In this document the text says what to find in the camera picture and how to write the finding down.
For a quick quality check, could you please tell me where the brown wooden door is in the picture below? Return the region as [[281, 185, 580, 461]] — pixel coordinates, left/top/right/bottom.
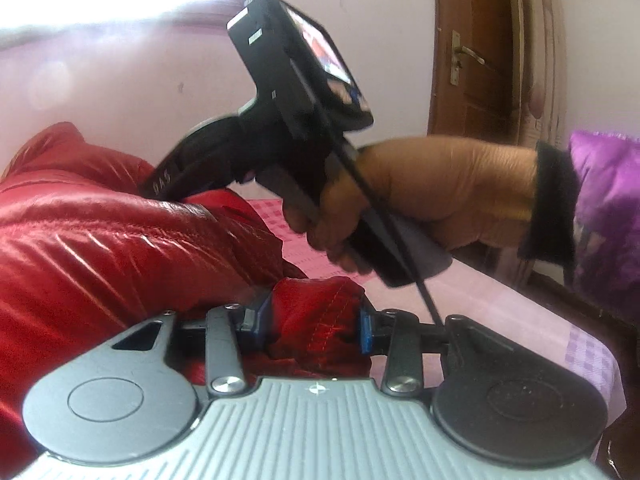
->
[[427, 0, 568, 161]]

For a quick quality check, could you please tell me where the purple shiny garment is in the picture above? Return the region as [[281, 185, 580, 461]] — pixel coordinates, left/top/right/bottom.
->
[[567, 129, 640, 318]]

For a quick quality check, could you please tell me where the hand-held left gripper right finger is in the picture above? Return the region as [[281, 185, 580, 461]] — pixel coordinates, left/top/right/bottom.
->
[[357, 305, 516, 395]]

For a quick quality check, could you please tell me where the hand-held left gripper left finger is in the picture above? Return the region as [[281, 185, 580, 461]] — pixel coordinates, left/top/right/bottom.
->
[[107, 292, 275, 396]]

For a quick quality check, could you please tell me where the person's right hand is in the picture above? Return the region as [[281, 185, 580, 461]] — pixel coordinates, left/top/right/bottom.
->
[[281, 135, 541, 276]]

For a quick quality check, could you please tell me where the pink checkered bed sheet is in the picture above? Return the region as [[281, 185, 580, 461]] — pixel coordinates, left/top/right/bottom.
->
[[244, 197, 627, 466]]

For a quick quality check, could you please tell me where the brass door handle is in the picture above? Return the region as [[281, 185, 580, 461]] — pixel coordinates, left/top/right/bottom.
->
[[449, 30, 487, 86]]

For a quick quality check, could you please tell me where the black cable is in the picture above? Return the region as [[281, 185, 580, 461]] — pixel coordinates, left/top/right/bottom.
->
[[270, 0, 447, 333]]

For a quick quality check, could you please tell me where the red puffer jacket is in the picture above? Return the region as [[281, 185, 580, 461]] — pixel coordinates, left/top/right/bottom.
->
[[0, 121, 370, 463]]

